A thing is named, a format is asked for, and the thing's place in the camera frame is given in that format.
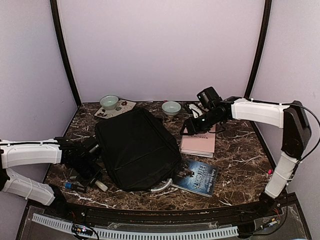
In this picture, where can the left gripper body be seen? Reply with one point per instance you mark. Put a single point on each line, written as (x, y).
(89, 174)

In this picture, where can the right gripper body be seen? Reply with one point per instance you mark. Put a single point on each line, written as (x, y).
(204, 125)

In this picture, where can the yellow highlighter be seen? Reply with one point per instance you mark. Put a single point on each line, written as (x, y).
(101, 185)

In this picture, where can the black student bag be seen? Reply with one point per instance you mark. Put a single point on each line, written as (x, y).
(138, 152)

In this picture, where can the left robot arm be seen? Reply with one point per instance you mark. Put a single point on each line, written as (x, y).
(23, 153)

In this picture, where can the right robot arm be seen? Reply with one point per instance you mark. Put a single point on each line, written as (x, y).
(291, 118)

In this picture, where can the pink book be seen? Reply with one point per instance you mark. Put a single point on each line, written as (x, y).
(202, 144)

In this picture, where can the blue and black marker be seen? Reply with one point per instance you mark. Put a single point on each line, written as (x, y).
(75, 187)

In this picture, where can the celadon bowl centre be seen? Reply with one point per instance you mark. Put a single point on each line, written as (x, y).
(171, 108)

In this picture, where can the celadon bowl on coaster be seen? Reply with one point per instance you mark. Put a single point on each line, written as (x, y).
(109, 102)

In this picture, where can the dark blue book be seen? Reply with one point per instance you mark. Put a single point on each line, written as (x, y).
(196, 177)

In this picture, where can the floral fabric coaster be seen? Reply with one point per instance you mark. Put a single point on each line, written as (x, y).
(122, 106)

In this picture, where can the small circuit board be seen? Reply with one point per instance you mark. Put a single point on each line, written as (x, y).
(81, 229)

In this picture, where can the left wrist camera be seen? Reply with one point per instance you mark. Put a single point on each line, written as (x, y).
(92, 146)

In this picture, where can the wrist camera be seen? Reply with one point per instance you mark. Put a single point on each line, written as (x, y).
(209, 98)
(92, 146)

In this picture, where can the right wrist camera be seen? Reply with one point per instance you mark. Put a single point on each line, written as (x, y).
(209, 98)

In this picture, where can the white slotted cable duct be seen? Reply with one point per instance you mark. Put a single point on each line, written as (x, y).
(118, 231)

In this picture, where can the black front rail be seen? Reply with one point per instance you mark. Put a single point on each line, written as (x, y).
(172, 207)

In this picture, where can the right black frame post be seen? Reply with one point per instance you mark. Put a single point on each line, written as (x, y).
(259, 48)

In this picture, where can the black frame post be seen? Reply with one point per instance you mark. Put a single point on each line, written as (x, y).
(63, 51)
(259, 48)

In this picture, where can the left black frame post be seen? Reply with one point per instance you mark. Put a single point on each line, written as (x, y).
(63, 51)

